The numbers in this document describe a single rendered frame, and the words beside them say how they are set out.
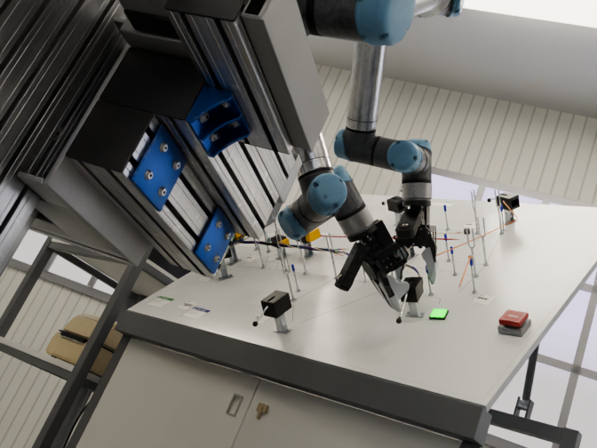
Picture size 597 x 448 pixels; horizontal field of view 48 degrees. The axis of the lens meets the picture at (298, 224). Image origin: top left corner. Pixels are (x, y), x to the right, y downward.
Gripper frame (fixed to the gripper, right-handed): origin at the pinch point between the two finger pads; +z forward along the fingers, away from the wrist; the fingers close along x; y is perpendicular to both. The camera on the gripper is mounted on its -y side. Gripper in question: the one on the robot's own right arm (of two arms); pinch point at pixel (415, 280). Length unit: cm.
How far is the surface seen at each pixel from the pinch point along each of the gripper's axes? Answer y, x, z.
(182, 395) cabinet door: -17, 59, 31
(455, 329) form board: -5.2, -11.5, 11.1
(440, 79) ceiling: 220, 56, -107
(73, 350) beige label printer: -6, 112, 24
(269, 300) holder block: -15.1, 33.2, 5.2
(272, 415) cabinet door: -22.6, 28.1, 31.8
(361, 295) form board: 8.1, 17.9, 4.8
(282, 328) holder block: -11.3, 31.8, 12.5
